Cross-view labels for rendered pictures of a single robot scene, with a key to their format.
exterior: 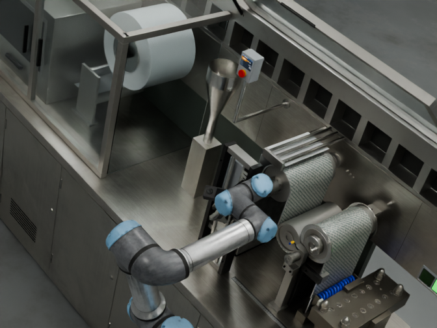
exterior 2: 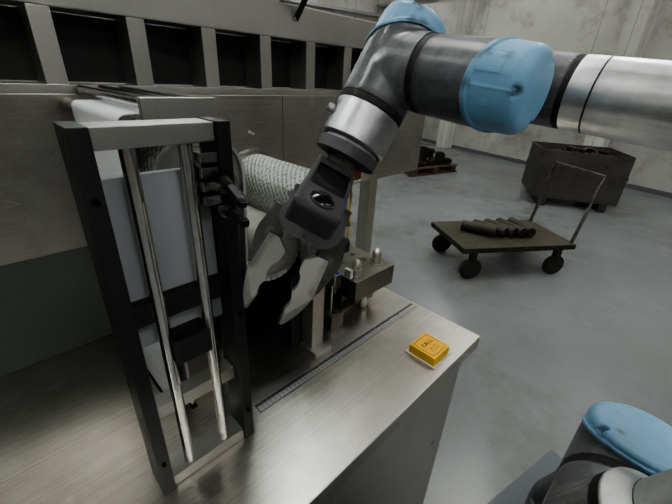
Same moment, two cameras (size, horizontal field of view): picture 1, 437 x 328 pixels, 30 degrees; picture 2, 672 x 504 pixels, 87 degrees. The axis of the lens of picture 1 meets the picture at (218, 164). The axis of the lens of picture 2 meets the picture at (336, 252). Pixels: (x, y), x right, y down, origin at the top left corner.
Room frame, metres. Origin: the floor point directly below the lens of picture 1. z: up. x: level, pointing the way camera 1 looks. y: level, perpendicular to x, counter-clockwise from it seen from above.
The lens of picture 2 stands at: (2.14, 0.30, 1.49)
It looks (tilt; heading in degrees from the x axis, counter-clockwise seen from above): 26 degrees down; 274
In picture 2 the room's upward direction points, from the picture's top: 3 degrees clockwise
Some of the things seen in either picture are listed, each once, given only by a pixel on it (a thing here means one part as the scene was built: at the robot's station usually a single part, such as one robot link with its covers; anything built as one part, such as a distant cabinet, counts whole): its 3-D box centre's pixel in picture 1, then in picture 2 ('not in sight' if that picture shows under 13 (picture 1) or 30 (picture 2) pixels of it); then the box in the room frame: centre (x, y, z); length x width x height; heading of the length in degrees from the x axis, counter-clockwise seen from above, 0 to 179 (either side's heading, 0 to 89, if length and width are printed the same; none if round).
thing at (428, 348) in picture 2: not in sight; (429, 348); (1.95, -0.39, 0.91); 0.07 x 0.07 x 0.02; 50
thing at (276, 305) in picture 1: (287, 279); (317, 295); (2.22, -0.36, 1.05); 0.06 x 0.05 x 0.31; 140
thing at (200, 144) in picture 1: (208, 138); not in sight; (2.77, 0.07, 1.19); 0.14 x 0.14 x 0.57
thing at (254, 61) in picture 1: (248, 66); not in sight; (2.60, -0.01, 1.66); 0.07 x 0.07 x 0.10; 52
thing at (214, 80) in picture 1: (224, 74); not in sight; (2.77, 0.07, 1.50); 0.14 x 0.14 x 0.06
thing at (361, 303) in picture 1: (359, 306); (324, 256); (2.24, -0.66, 1.00); 0.40 x 0.16 x 0.06; 140
